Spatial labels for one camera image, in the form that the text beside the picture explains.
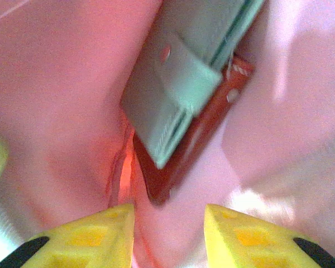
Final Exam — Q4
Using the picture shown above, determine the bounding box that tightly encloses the green wallet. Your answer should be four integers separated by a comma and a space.
119, 0, 266, 170

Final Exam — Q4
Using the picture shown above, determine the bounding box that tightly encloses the pink backpack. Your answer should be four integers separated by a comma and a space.
0, 0, 335, 268

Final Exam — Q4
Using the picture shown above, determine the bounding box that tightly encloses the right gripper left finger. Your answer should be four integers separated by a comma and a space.
0, 203, 136, 268

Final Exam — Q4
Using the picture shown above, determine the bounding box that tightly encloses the red wallet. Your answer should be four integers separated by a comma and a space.
132, 54, 256, 207

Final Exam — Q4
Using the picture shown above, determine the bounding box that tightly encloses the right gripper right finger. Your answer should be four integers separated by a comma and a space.
205, 203, 335, 268

